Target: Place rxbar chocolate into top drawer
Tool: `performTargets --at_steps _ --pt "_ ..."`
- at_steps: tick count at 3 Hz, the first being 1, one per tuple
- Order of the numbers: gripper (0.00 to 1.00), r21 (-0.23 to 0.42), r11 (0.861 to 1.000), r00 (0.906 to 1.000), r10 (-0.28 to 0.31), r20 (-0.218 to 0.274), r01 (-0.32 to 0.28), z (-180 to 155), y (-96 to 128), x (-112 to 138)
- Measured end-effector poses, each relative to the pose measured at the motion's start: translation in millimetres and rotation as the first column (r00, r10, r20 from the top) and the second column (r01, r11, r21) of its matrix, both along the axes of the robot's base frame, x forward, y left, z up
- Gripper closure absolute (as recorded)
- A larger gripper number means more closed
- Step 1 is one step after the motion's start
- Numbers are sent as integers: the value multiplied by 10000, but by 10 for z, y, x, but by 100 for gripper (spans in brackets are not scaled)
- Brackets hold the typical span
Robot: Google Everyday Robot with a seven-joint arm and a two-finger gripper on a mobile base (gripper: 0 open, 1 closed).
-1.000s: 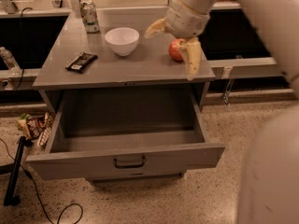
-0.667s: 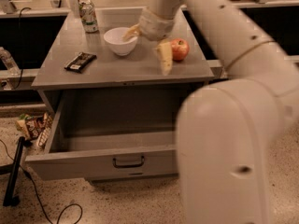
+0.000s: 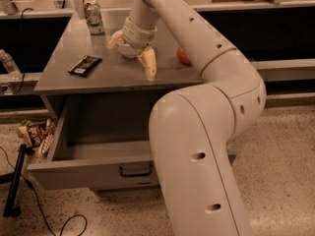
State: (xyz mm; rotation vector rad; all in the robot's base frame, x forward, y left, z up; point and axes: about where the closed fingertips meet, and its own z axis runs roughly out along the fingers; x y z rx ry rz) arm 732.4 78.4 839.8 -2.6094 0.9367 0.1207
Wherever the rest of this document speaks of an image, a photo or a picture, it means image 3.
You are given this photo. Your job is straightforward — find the white bowl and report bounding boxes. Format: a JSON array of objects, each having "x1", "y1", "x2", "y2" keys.
[{"x1": 115, "y1": 41, "x2": 142, "y2": 58}]

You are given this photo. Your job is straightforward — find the red apple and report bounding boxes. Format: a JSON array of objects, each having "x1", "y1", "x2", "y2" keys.
[{"x1": 177, "y1": 46, "x2": 191, "y2": 65}]

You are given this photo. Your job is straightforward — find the green soda can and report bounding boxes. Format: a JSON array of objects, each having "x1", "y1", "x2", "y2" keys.
[{"x1": 84, "y1": 0, "x2": 104, "y2": 34}]

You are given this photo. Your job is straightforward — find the black floor cable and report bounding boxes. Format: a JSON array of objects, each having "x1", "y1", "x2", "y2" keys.
[{"x1": 0, "y1": 146, "x2": 89, "y2": 236}]

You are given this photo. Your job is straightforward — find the grey metal rail frame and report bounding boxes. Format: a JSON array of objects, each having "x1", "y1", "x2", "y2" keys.
[{"x1": 0, "y1": 0, "x2": 315, "y2": 111}]

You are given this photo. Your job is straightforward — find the snack bags on floor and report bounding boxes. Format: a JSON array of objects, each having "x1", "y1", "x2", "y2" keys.
[{"x1": 17, "y1": 118, "x2": 56, "y2": 156}]

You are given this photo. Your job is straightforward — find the grey drawer cabinet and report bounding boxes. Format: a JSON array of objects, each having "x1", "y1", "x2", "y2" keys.
[{"x1": 33, "y1": 7, "x2": 211, "y2": 195}]

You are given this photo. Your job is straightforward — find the black rxbar chocolate bar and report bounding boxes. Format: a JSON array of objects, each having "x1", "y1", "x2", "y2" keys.
[{"x1": 68, "y1": 55, "x2": 102, "y2": 78}]

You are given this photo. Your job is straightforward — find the clear plastic water bottle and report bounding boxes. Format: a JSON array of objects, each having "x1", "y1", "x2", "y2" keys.
[{"x1": 0, "y1": 49, "x2": 22, "y2": 81}]

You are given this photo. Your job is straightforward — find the black hanging cable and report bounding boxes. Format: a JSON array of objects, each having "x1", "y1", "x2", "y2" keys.
[{"x1": 13, "y1": 7, "x2": 35, "y2": 95}]

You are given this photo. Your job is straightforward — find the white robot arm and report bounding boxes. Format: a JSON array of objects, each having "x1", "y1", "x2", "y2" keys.
[{"x1": 120, "y1": 0, "x2": 266, "y2": 236}]

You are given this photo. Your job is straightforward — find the open grey top drawer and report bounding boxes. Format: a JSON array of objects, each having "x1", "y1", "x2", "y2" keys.
[{"x1": 27, "y1": 91, "x2": 237, "y2": 192}]

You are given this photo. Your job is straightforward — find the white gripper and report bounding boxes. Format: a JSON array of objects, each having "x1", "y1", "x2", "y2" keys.
[{"x1": 108, "y1": 17, "x2": 158, "y2": 81}]

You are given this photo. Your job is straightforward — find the black drawer handle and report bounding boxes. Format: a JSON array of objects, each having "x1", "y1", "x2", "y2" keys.
[{"x1": 119, "y1": 164, "x2": 153, "y2": 178}]

